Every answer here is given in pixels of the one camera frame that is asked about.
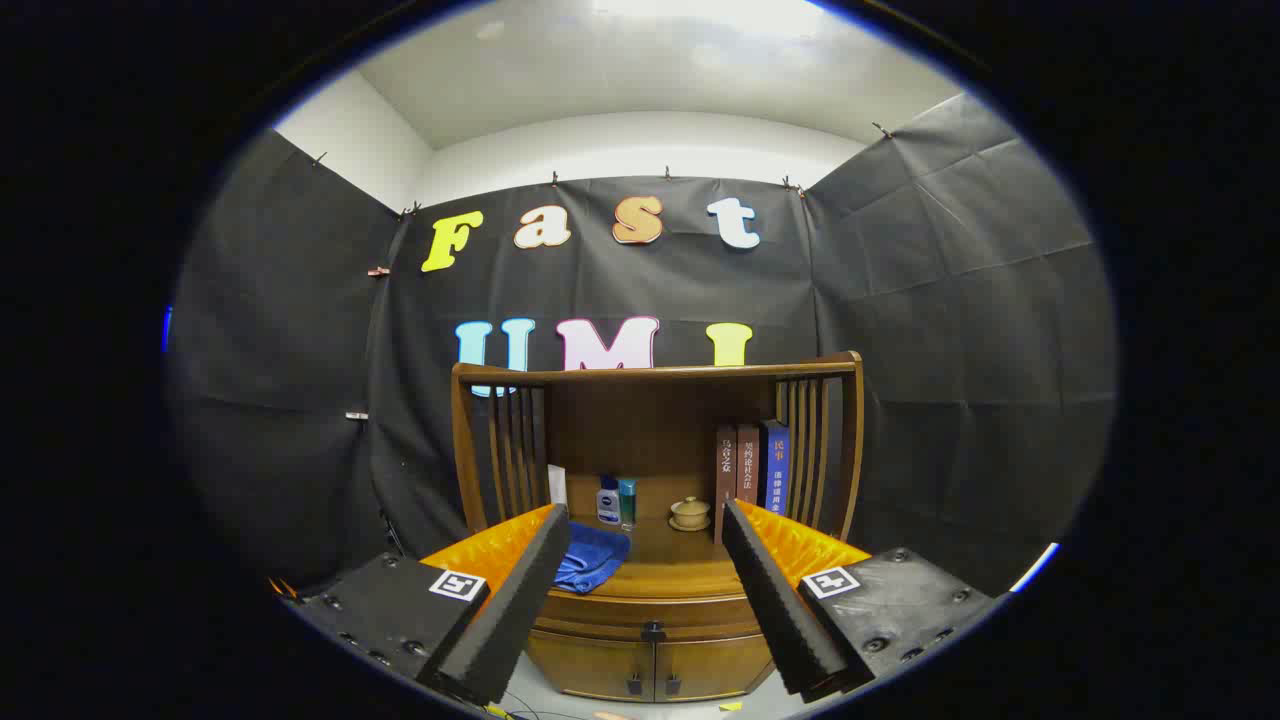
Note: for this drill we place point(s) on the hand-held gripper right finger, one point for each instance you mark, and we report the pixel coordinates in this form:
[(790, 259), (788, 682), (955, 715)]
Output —
[(780, 600)]

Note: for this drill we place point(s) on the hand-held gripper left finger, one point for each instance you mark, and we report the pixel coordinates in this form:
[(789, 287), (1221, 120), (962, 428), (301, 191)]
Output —
[(515, 610)]

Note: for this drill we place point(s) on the wooden drawer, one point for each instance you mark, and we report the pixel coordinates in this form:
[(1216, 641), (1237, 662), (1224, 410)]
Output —
[(600, 612)]

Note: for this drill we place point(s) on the wooden cabinet door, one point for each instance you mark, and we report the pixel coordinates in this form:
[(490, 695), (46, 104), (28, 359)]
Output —
[(710, 665), (600, 668)]

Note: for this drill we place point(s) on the wooden cabinet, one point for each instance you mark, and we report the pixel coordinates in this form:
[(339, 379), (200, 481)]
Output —
[(640, 420)]

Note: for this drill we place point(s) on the blue folded towel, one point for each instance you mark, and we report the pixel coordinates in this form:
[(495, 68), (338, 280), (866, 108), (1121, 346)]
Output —
[(595, 555)]

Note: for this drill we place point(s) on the beige lidded teacup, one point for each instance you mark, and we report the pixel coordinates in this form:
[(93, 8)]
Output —
[(690, 513)]

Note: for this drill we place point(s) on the blue book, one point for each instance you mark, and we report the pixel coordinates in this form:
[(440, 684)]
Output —
[(777, 470)]

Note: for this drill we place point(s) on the white card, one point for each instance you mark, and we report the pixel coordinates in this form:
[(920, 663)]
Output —
[(557, 485)]

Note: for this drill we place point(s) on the dark brown book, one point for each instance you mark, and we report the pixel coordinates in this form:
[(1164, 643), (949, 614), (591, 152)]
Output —
[(725, 480)]

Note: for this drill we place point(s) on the reddish brown book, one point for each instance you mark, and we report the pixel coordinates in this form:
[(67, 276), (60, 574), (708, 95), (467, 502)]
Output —
[(748, 465)]

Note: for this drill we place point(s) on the white and blue bottle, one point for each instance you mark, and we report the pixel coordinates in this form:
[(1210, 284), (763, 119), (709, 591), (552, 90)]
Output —
[(608, 505)]

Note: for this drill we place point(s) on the teal bottle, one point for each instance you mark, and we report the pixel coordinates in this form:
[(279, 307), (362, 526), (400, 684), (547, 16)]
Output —
[(627, 500)]

